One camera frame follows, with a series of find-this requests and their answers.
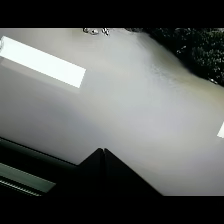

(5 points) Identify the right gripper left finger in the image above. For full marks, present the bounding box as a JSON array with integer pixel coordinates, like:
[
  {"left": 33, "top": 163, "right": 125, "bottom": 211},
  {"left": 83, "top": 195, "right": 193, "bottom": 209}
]
[{"left": 41, "top": 148, "right": 105, "bottom": 197}]

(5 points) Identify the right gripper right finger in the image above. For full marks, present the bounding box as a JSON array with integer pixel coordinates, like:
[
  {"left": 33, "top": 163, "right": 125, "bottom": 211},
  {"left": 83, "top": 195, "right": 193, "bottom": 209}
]
[{"left": 103, "top": 148, "right": 164, "bottom": 197}]

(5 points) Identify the silver frame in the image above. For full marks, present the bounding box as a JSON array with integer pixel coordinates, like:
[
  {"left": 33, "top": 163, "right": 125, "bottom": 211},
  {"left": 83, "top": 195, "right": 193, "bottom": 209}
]
[{"left": 0, "top": 162, "right": 57, "bottom": 197}]

